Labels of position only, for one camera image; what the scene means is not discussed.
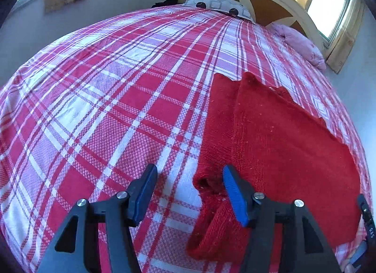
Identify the bed with red plaid sheet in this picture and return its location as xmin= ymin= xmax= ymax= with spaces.
xmin=0 ymin=3 xmax=374 ymax=273

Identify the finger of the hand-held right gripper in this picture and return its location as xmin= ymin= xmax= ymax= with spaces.
xmin=356 ymin=193 xmax=376 ymax=240
xmin=351 ymin=242 xmax=368 ymax=266

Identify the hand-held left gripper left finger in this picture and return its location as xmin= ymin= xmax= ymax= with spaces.
xmin=37 ymin=163 xmax=158 ymax=273

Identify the cream wooden headboard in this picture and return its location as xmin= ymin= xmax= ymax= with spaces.
xmin=188 ymin=0 xmax=325 ymax=58

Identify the grey patterned pillow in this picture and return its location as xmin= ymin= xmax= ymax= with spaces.
xmin=181 ymin=0 xmax=255 ymax=23

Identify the pink floral pillow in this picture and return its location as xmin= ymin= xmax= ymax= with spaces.
xmin=265 ymin=22 xmax=327 ymax=71

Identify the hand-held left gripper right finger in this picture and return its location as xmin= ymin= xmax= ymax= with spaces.
xmin=222 ymin=164 xmax=343 ymax=273

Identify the dark cloth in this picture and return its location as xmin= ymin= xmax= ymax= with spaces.
xmin=151 ymin=0 xmax=179 ymax=9

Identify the red knit sweater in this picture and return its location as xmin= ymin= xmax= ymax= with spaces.
xmin=186 ymin=71 xmax=362 ymax=262

